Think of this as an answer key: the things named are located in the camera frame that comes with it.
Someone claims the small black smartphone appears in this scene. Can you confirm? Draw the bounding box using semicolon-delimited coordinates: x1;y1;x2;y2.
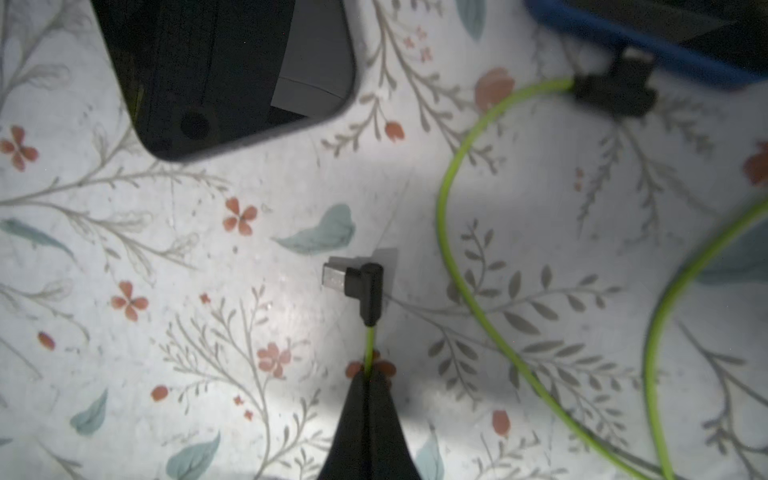
93;0;357;162

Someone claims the black earphone plug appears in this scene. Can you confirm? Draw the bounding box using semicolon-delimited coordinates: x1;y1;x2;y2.
572;47;658;118
321;262;384;327

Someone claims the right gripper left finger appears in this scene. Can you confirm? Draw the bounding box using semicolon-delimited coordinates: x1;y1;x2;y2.
318;371;368;480

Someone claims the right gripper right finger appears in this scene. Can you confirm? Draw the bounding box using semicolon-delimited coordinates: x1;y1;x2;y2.
367;370;420;480

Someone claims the green wired earphones tangle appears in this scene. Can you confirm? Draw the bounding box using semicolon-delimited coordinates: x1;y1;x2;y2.
387;79;767;479

